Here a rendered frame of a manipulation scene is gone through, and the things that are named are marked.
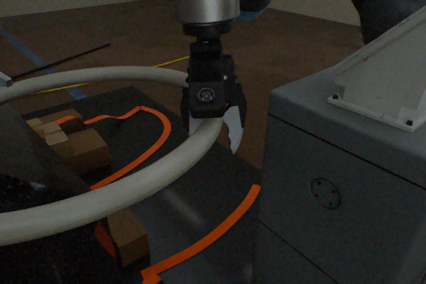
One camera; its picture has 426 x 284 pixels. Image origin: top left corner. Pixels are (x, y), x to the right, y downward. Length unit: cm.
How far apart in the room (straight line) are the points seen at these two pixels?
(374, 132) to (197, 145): 40
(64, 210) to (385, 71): 59
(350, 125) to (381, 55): 14
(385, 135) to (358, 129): 5
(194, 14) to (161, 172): 21
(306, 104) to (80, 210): 55
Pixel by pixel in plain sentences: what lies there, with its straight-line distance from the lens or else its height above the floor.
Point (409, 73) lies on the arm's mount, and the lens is 71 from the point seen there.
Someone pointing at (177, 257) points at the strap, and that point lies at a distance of 149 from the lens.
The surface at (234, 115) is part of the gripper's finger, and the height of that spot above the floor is 94.
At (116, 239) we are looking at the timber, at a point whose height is 13.
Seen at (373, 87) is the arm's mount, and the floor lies 91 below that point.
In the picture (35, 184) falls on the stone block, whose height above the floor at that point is 71.
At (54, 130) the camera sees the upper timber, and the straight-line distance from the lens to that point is 201.
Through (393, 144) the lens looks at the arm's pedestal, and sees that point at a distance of 69.
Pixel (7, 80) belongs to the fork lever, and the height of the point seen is 93.
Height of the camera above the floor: 118
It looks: 33 degrees down
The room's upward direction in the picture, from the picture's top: straight up
